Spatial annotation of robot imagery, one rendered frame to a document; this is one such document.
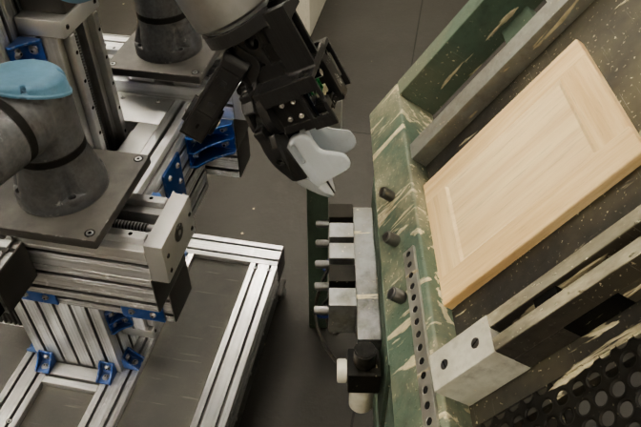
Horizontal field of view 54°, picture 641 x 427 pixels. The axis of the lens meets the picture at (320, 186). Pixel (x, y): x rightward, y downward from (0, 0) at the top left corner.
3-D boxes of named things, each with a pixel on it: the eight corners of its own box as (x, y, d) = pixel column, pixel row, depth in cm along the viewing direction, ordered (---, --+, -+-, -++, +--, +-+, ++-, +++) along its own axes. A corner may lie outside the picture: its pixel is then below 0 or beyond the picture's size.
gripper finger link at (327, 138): (372, 183, 64) (332, 111, 59) (321, 196, 67) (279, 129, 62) (376, 164, 66) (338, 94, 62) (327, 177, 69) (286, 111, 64)
